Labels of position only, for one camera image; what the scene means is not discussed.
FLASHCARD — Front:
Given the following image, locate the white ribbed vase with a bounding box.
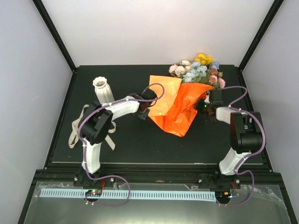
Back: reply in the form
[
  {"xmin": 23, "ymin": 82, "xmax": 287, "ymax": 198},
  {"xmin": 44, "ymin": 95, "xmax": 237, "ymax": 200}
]
[{"xmin": 93, "ymin": 77, "xmax": 114, "ymax": 104}]

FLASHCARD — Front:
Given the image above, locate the light blue slotted cable duct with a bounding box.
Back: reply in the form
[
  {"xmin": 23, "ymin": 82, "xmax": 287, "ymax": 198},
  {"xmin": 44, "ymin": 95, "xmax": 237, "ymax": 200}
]
[{"xmin": 39, "ymin": 189, "xmax": 216, "ymax": 202}]

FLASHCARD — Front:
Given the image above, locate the right small circuit board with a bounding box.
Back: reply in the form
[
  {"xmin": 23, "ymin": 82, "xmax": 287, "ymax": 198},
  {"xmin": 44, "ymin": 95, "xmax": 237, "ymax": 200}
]
[{"xmin": 215, "ymin": 191, "xmax": 236, "ymax": 199}]

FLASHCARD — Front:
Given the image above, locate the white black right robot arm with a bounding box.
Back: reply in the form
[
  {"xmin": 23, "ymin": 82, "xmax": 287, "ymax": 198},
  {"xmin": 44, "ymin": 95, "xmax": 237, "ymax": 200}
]
[{"xmin": 195, "ymin": 89, "xmax": 266, "ymax": 189}]

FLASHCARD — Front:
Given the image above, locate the left small circuit board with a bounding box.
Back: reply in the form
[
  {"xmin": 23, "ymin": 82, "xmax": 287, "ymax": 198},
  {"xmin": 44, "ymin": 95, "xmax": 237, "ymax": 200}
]
[{"xmin": 85, "ymin": 189, "xmax": 102, "ymax": 197}]

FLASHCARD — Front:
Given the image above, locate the pastel artificial flower bunch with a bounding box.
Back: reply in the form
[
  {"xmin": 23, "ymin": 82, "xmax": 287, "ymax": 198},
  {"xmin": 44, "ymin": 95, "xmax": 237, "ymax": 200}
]
[{"xmin": 169, "ymin": 53, "xmax": 226, "ymax": 89}]

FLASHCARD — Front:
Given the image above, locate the black left frame post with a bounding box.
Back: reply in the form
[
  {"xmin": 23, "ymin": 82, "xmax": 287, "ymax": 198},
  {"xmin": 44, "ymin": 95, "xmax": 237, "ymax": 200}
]
[{"xmin": 32, "ymin": 0, "xmax": 77, "ymax": 72}]

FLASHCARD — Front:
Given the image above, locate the small circuit board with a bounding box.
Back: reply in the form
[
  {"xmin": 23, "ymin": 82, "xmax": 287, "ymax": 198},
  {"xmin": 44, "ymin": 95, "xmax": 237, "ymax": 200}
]
[
  {"xmin": 215, "ymin": 191, "xmax": 236, "ymax": 199},
  {"xmin": 85, "ymin": 189, "xmax": 102, "ymax": 197}
]

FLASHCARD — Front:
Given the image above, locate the black right frame post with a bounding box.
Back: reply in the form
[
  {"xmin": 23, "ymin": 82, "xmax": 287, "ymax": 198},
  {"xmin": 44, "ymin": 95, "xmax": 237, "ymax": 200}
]
[{"xmin": 238, "ymin": 0, "xmax": 284, "ymax": 72}]

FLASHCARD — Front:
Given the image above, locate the cream printed ribbon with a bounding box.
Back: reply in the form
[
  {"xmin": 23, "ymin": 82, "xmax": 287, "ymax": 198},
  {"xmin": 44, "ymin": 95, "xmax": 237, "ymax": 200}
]
[{"xmin": 68, "ymin": 105, "xmax": 115, "ymax": 150}]

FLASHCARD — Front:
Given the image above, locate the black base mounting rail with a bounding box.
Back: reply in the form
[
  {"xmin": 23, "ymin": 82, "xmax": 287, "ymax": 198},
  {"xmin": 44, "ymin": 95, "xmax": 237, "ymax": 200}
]
[{"xmin": 44, "ymin": 162, "xmax": 283, "ymax": 187}]

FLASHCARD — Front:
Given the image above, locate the black frame post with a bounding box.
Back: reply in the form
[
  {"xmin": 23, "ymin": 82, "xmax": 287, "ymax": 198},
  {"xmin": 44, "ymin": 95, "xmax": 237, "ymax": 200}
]
[
  {"xmin": 32, "ymin": 0, "xmax": 77, "ymax": 72},
  {"xmin": 238, "ymin": 0, "xmax": 284, "ymax": 72}
]

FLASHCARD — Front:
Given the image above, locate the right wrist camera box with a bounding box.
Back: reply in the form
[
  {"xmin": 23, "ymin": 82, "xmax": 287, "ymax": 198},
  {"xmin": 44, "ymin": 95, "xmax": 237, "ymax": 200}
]
[{"xmin": 204, "ymin": 94, "xmax": 210, "ymax": 104}]

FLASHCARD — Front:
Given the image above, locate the orange wrapping paper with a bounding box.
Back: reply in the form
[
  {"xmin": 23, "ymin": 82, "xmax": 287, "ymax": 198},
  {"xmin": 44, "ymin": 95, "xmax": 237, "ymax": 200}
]
[{"xmin": 148, "ymin": 75, "xmax": 214, "ymax": 137}]

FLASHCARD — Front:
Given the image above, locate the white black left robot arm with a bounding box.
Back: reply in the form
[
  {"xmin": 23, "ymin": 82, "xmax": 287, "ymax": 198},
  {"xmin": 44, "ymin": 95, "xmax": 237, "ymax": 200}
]
[{"xmin": 78, "ymin": 90, "xmax": 160, "ymax": 186}]

